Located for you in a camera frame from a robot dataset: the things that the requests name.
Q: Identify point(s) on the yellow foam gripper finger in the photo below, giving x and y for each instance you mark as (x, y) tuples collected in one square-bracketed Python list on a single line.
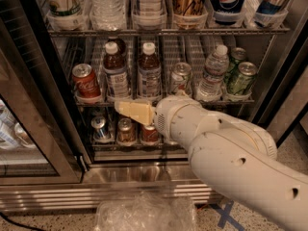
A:
[(139, 110)]

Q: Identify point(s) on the brown tea bottle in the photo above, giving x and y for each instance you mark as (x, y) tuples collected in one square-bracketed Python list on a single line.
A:
[(149, 72), (116, 71)]

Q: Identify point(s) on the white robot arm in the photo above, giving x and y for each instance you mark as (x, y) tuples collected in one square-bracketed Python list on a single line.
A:
[(234, 157)]

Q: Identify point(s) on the clear water bottle middle shelf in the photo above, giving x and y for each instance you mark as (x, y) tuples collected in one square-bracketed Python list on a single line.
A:
[(216, 64)]

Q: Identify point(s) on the clear water bottle shelf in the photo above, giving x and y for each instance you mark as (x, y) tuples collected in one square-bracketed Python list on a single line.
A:
[(107, 15), (216, 64)]

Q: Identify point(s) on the glass fridge door left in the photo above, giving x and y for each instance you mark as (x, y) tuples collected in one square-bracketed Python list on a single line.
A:
[(34, 90)]

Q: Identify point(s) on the clear water bottle top shelf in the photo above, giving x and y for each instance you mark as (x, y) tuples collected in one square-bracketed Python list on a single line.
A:
[(107, 15)]

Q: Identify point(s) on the white label bottle top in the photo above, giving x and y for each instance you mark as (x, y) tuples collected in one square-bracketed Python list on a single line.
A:
[(148, 8)]

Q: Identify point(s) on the steel fridge door right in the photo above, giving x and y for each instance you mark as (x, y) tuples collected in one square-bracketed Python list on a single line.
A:
[(281, 89)]

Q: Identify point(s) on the red can bottom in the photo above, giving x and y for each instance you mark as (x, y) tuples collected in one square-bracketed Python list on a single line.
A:
[(149, 133)]

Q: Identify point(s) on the orange can bottom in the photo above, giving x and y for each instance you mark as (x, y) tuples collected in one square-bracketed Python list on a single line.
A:
[(126, 133)]

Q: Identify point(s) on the blue can bottom left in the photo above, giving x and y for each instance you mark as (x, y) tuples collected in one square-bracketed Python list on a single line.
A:
[(101, 127)]

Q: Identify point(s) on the white green soda can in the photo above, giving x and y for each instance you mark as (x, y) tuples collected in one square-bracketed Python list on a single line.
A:
[(180, 78)]

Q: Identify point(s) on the red cola can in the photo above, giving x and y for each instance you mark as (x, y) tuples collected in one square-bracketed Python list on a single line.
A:
[(85, 80)]

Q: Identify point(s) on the green soda can front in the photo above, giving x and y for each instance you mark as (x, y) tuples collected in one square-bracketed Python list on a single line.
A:
[(242, 78)]

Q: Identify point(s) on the clear plastic bin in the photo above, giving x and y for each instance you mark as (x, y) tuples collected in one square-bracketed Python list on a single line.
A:
[(146, 212)]

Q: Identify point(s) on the green soda can rear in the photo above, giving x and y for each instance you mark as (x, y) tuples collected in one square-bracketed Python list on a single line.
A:
[(236, 56)]

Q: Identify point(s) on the blue pepsi can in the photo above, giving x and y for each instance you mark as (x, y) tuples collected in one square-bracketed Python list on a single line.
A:
[(227, 12)]

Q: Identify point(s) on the silver blue energy can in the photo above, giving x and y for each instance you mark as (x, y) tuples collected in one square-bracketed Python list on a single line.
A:
[(269, 12)]

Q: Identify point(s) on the bottom wire shelf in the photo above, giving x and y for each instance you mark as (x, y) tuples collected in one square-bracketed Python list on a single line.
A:
[(114, 145)]

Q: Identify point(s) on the wire shelf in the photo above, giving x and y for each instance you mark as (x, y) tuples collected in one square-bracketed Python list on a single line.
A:
[(99, 102), (114, 145), (171, 32)]

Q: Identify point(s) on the middle wire shelf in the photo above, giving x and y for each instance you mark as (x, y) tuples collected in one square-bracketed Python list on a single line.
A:
[(99, 102)]

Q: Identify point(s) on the top wire shelf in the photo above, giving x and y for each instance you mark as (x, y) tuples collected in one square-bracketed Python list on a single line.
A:
[(171, 32)]

